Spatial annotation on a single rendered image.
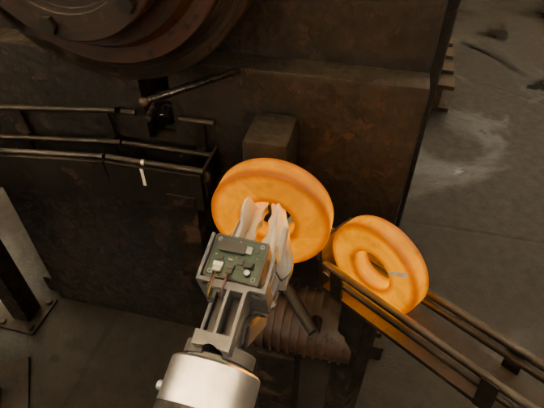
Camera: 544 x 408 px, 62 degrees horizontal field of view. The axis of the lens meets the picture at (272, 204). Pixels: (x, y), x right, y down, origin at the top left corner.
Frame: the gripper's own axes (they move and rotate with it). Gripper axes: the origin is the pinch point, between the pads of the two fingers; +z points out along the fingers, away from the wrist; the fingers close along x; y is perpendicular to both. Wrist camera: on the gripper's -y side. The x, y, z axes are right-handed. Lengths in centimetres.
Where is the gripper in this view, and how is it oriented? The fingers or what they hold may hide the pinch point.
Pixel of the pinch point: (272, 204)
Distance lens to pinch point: 55.8
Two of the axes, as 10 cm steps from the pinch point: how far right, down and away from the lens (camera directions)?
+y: -0.6, -5.2, -8.5
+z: 2.6, -8.3, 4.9
